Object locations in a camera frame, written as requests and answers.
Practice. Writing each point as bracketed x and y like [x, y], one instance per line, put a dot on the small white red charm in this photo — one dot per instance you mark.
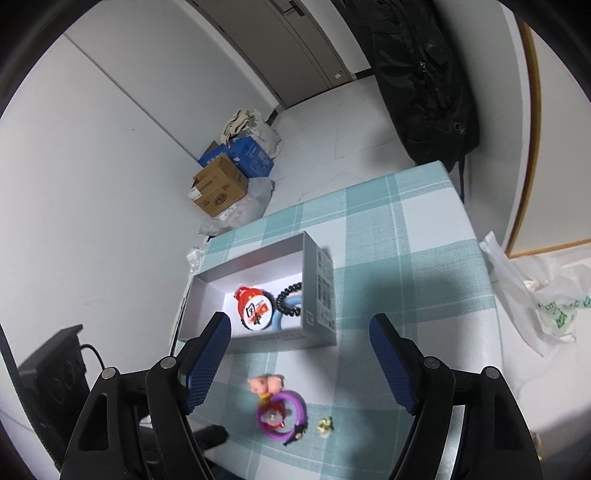
[272, 417]

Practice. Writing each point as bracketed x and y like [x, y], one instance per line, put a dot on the black backpack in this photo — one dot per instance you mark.
[425, 83]

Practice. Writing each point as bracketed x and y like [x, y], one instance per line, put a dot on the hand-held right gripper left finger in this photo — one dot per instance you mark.
[207, 360]

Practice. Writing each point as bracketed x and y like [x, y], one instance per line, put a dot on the small yellow flower charm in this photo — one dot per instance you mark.
[325, 425]

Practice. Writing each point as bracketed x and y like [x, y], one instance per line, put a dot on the blue carton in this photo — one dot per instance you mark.
[212, 154]
[251, 157]

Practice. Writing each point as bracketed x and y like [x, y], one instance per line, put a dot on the teal checked tablecloth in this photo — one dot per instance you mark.
[406, 277]

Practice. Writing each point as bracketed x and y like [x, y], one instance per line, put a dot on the grey cardboard box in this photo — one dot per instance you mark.
[318, 286]

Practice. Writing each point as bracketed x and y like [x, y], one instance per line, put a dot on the white canvas bag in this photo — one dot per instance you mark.
[249, 124]

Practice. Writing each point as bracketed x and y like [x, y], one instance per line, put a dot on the grey door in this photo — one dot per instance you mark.
[295, 50]

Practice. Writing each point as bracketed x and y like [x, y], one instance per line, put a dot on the pink pig charm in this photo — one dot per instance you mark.
[265, 384]

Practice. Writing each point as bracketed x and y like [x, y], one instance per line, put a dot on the clear plastic bag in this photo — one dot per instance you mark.
[251, 205]

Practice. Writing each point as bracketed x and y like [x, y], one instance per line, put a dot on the black speaker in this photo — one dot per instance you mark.
[53, 383]

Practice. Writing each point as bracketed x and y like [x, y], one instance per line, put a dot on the white green-printed plastic bag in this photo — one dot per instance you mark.
[549, 300]

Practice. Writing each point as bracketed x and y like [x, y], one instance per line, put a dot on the brown cardboard box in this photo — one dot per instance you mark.
[217, 187]

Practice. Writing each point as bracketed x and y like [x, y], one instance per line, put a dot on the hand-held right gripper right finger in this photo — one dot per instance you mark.
[390, 360]

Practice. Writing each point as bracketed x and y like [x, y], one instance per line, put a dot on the white round badge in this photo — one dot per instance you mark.
[256, 314]

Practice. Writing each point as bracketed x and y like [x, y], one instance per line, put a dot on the red round badge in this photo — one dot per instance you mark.
[244, 294]

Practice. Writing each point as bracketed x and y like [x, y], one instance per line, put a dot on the white wood-framed sliding door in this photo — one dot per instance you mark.
[563, 161]

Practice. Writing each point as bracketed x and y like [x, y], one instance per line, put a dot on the crumpled clear plastic wrap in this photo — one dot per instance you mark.
[195, 258]

